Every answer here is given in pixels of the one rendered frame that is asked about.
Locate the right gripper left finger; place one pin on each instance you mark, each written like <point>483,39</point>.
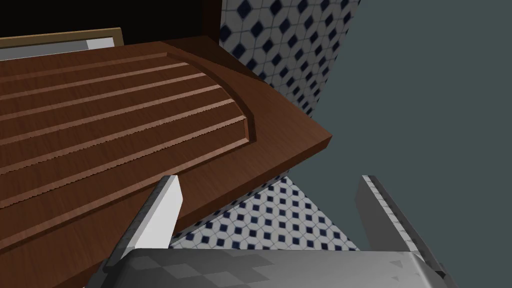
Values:
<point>158,222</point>

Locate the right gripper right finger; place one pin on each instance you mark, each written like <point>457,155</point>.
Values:
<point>386,216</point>

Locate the brown wooden cupboard door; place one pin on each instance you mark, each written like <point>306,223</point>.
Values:
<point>120,140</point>

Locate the wooden framed picture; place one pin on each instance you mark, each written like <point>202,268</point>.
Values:
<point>60,44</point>

